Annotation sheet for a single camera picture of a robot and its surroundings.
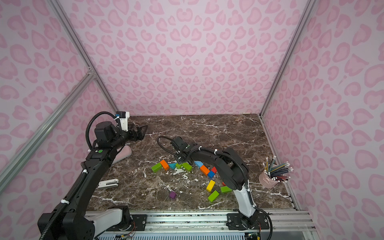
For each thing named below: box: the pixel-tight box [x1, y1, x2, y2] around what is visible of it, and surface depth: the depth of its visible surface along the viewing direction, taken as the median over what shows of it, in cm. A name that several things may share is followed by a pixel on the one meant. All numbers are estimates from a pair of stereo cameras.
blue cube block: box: [208, 170, 216, 179], surface depth 89 cm
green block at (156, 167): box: [151, 162, 163, 173], surface depth 92 cm
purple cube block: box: [169, 191, 177, 199], surface depth 83 cm
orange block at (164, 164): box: [160, 159, 170, 171], surface depth 92 cm
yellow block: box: [206, 179, 216, 193], surface depth 84 cm
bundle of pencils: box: [262, 155, 294, 183], surface depth 80 cm
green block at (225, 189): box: [220, 186, 233, 193], surface depth 83 cm
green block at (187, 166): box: [182, 162, 193, 172], surface depth 92 cm
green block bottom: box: [208, 190, 220, 203], surface depth 82 cm
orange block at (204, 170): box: [200, 165, 210, 176], surface depth 92 cm
